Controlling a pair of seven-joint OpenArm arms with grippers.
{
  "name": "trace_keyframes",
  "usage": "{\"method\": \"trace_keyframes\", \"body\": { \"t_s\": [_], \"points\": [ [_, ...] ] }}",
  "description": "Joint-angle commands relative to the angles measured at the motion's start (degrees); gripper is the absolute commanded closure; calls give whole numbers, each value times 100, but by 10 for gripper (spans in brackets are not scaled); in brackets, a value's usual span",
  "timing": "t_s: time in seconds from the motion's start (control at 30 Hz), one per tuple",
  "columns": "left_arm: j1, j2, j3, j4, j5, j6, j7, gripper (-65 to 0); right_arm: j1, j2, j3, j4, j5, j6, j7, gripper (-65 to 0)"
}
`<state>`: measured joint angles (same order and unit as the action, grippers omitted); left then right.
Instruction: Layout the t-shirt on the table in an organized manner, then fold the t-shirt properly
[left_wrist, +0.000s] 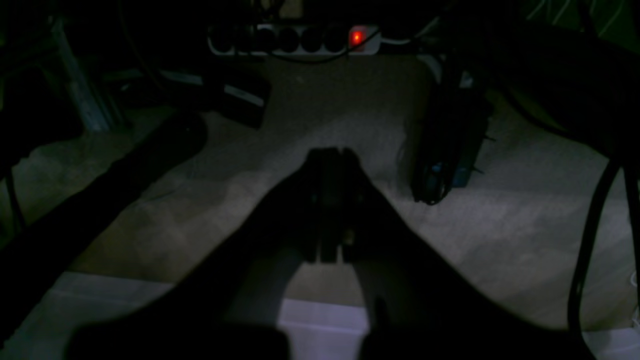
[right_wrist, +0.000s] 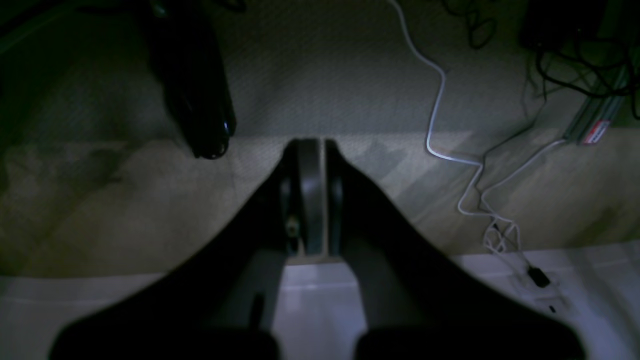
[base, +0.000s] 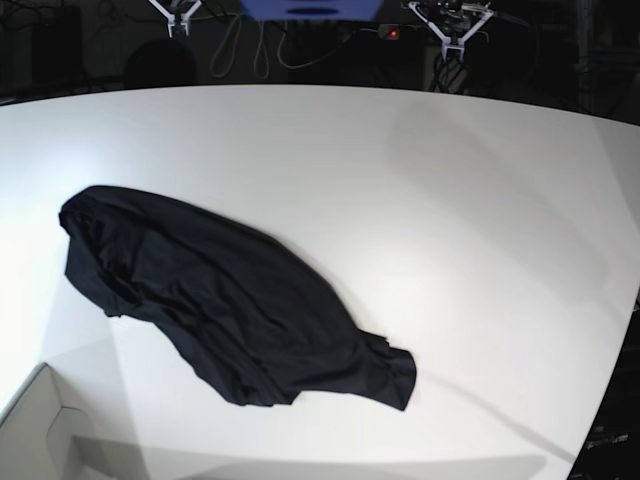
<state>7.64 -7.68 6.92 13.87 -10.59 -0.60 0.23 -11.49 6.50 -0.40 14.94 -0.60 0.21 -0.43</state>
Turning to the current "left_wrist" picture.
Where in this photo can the white power strip red switch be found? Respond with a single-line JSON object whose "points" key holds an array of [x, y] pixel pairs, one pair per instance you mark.
{"points": [[294, 40]]}

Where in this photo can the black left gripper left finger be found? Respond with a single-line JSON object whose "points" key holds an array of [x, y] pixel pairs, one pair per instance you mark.
{"points": [[227, 308]]}

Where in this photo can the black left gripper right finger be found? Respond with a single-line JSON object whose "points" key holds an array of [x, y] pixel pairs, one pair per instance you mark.
{"points": [[419, 306]]}

